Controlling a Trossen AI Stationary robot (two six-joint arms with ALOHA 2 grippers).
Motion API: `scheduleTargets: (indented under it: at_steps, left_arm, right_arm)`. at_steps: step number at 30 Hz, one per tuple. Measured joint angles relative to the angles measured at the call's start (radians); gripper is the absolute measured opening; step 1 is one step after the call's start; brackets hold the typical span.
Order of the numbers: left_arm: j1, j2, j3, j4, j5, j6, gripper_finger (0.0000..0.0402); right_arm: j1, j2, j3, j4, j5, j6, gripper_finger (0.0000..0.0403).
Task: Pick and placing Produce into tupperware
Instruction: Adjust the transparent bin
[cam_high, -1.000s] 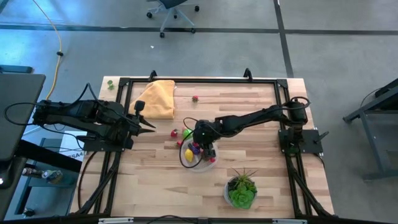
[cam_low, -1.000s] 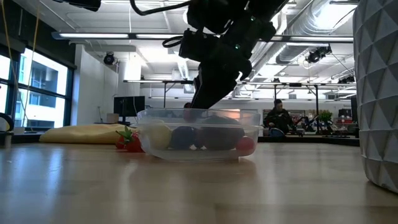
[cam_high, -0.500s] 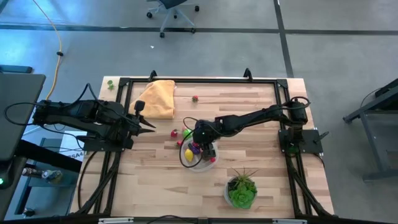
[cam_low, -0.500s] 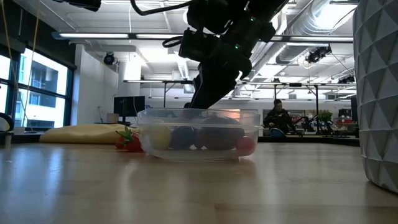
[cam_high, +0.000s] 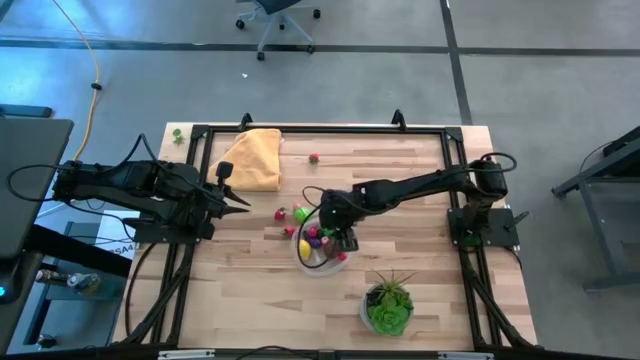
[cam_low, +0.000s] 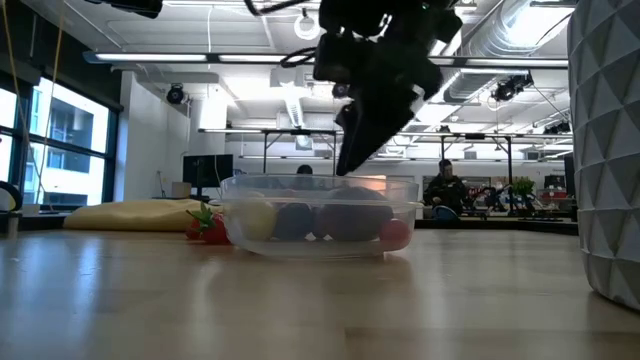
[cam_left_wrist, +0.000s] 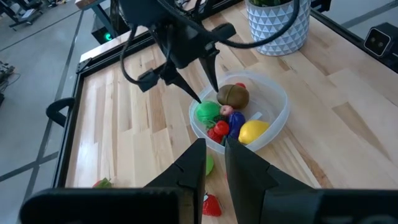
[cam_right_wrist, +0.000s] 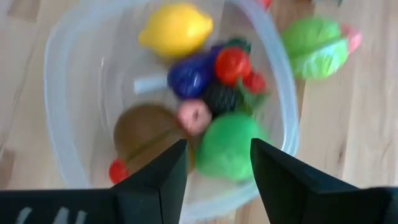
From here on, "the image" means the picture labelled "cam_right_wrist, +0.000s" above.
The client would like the brown kiwi toy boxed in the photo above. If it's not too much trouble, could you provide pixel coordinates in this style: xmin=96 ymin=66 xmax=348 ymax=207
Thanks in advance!
xmin=113 ymin=104 xmax=195 ymax=175

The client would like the black blackberry toy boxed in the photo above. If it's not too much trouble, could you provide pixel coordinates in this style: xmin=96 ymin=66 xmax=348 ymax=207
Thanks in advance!
xmin=203 ymin=82 xmax=243 ymax=118

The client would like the red cherry tomato toy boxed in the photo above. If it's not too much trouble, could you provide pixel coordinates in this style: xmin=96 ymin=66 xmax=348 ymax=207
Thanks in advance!
xmin=214 ymin=46 xmax=252 ymax=86
xmin=108 ymin=158 xmax=130 ymax=185

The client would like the green pear toy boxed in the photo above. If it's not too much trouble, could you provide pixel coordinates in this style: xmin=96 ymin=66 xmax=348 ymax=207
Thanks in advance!
xmin=195 ymin=112 xmax=270 ymax=183

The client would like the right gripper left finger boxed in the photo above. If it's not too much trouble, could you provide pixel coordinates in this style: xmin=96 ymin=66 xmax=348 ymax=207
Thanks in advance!
xmin=110 ymin=139 xmax=189 ymax=224

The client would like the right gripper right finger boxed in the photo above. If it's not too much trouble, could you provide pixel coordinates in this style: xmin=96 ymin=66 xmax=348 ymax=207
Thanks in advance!
xmin=250 ymin=138 xmax=373 ymax=224

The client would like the green cabbage toy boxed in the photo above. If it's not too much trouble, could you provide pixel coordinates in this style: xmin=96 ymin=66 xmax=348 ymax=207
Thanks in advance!
xmin=281 ymin=17 xmax=349 ymax=81

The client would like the purple eggplant toy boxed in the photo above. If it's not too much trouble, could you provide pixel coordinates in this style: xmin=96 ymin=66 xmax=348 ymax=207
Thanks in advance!
xmin=167 ymin=37 xmax=252 ymax=100

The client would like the clear plastic tupperware container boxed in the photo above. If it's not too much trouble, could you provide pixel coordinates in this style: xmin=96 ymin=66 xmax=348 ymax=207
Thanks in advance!
xmin=43 ymin=0 xmax=300 ymax=224

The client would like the pink wrinkled fruit toy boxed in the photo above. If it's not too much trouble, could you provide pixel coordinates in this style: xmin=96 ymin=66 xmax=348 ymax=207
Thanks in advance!
xmin=341 ymin=24 xmax=363 ymax=54
xmin=177 ymin=99 xmax=213 ymax=136

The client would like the red strawberry toy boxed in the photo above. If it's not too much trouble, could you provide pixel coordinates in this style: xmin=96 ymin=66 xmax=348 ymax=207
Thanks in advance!
xmin=238 ymin=70 xmax=270 ymax=114

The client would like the yellow lemon toy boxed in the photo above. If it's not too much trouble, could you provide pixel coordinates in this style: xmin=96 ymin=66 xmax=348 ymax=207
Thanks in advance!
xmin=138 ymin=2 xmax=215 ymax=58

